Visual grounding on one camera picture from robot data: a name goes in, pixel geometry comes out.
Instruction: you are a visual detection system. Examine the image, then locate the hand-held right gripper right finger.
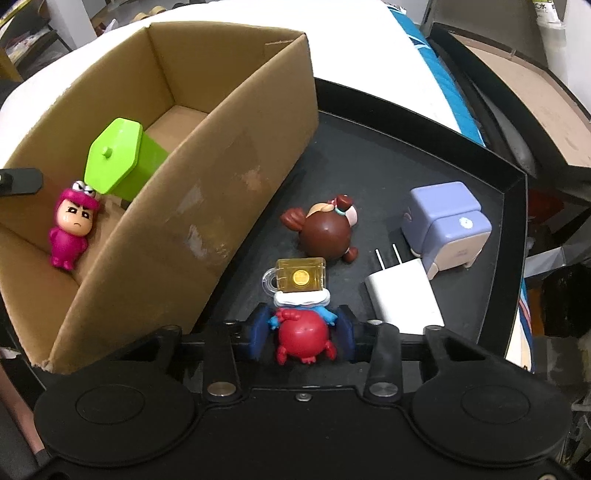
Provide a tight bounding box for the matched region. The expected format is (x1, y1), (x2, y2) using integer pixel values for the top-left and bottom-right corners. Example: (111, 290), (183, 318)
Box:
(338, 306), (499, 401)

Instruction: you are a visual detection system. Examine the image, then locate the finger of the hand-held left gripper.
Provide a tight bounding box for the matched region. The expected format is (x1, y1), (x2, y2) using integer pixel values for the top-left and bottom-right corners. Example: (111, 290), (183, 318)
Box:
(0, 168), (44, 197)

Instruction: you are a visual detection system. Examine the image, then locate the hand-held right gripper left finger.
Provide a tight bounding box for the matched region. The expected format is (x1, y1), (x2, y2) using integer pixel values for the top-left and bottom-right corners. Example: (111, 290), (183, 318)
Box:
(106, 302), (280, 402)

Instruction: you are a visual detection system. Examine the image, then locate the red figurine with yellow mug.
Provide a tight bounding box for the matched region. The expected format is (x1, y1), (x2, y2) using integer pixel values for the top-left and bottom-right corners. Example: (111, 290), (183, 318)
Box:
(262, 256), (340, 365)

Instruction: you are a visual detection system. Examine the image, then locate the pink dinosaur figurine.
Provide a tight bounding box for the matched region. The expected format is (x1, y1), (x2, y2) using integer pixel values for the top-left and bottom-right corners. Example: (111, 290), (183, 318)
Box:
(48, 181), (100, 269)

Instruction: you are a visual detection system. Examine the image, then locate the white charger plug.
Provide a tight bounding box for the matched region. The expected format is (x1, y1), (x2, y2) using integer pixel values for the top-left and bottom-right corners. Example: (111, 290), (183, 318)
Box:
(365, 244), (445, 334)

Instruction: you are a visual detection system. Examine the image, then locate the green hexagonal box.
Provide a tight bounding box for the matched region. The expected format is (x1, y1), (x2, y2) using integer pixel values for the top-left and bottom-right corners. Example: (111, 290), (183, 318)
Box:
(84, 117), (169, 202)

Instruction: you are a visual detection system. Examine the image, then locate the brown figurine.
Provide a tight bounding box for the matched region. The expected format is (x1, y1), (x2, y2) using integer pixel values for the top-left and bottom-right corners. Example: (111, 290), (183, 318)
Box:
(280, 194), (360, 264)

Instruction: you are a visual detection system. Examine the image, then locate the brown cardboard box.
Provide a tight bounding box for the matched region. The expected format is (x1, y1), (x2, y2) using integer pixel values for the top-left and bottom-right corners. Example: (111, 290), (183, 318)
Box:
(0, 22), (320, 374)

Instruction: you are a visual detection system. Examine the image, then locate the purple cube toy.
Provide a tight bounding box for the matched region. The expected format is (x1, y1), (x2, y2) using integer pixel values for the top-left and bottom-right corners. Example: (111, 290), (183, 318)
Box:
(402, 181), (492, 281)

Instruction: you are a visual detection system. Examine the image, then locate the black tray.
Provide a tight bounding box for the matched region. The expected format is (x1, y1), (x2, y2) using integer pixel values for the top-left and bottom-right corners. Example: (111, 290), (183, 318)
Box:
(28, 78), (528, 407)

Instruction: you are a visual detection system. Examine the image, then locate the person's left forearm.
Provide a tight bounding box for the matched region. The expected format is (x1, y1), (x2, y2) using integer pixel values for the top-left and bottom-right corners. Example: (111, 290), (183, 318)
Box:
(0, 369), (42, 457)

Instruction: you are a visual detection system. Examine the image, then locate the black framed brown board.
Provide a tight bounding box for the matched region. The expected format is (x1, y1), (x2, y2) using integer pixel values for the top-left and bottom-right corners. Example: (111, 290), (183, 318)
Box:
(427, 21), (591, 178)

